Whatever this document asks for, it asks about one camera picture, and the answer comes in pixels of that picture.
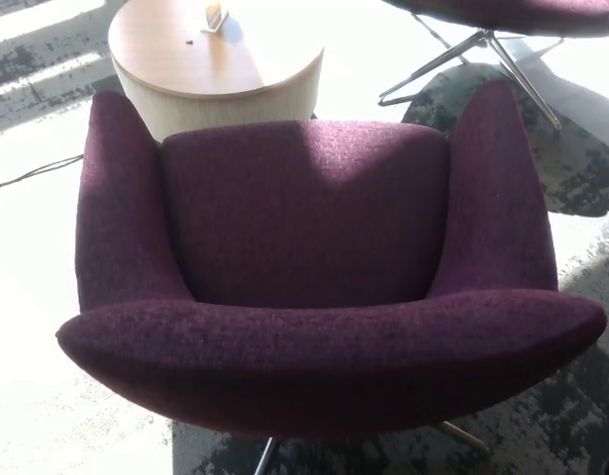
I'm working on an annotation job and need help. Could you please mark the purple fabric armchair sofa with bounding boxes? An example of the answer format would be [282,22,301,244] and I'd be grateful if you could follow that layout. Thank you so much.
[54,78,608,475]

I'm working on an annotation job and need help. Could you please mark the round wooden coffee table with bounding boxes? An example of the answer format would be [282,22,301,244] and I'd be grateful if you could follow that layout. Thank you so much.
[108,0,326,144]

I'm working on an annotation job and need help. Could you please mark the small white card stand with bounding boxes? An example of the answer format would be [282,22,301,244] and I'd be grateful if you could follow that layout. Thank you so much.
[200,2,230,35]

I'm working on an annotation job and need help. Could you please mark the purple chair with metal legs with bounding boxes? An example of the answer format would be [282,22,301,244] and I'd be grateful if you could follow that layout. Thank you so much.
[377,0,609,132]

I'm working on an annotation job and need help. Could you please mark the black floor cable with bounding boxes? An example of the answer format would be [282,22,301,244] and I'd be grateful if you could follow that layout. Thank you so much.
[0,152,85,191]

